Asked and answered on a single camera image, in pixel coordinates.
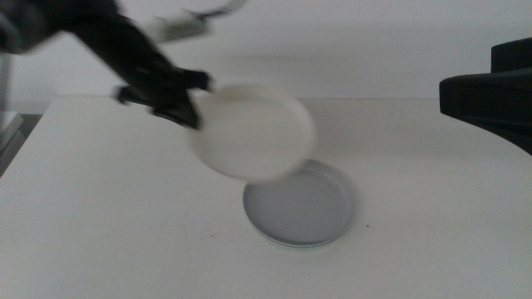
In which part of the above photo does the grey shallow bowl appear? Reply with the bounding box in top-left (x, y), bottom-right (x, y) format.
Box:
top-left (242, 159), bottom-right (357, 248)

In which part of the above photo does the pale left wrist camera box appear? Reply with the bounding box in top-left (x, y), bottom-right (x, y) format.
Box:
top-left (145, 14), bottom-right (209, 43)

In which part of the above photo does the white shallow bowl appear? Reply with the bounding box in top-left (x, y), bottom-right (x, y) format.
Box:
top-left (189, 84), bottom-right (318, 184)

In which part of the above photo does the pale green shallow bowl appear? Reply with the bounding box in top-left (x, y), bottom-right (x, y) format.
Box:
top-left (253, 232), bottom-right (346, 250)

